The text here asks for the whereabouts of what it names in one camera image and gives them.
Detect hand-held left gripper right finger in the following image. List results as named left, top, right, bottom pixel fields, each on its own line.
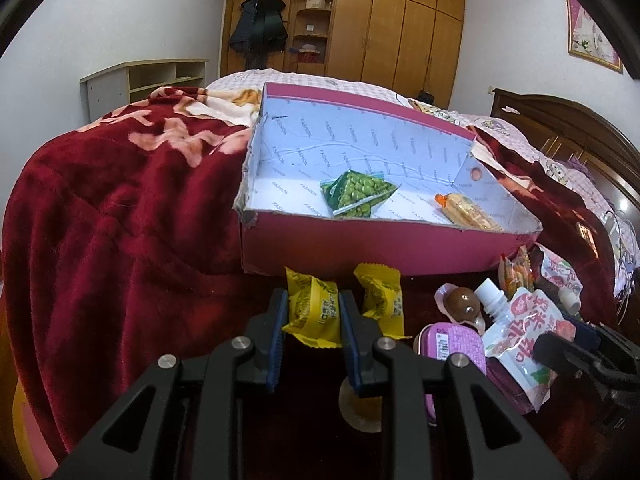
left=339, top=291, right=571, bottom=480

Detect red floral blanket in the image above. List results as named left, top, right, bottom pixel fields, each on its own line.
left=0, top=85, right=640, bottom=480

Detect dark wooden headboard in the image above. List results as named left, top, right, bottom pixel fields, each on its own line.
left=487, top=87, right=640, bottom=221

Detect pink cardboard box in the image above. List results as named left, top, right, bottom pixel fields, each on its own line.
left=232, top=81, right=543, bottom=277

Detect yellow snack packet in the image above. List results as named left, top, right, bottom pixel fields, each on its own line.
left=281, top=266, right=343, bottom=350
left=353, top=262, right=407, bottom=341

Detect black hanging jackets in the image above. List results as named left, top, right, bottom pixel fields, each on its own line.
left=228, top=0, right=290, bottom=68

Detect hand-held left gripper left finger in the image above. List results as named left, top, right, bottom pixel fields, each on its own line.
left=50, top=287, right=291, bottom=480

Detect white pink drink pouch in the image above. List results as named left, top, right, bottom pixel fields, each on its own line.
left=472, top=280, right=568, bottom=416
left=537, top=245, right=583, bottom=316

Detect green pea snack packet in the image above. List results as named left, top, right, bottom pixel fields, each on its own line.
left=320, top=170, right=402, bottom=219

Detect orange patterned snack packet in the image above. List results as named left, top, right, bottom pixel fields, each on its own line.
left=497, top=246, right=533, bottom=301

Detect beige open bookshelf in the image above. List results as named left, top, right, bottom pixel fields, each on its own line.
left=80, top=58, right=211, bottom=123

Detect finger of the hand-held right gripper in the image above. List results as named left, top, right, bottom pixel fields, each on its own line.
left=559, top=315, right=602, bottom=349
left=532, top=330, right=602, bottom=382

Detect chocolate ball capsule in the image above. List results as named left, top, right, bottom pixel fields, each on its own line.
left=434, top=282, right=488, bottom=336

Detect wooden wardrobe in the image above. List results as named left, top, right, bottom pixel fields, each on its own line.
left=214, top=0, right=468, bottom=111

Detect framed wall picture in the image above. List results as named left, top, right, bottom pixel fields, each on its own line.
left=565, top=0, right=624, bottom=75

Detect orange cracker packet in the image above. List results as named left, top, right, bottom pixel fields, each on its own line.
left=434, top=191, right=505, bottom=233

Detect purple snack tin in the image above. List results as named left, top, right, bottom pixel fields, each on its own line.
left=414, top=322, right=488, bottom=423

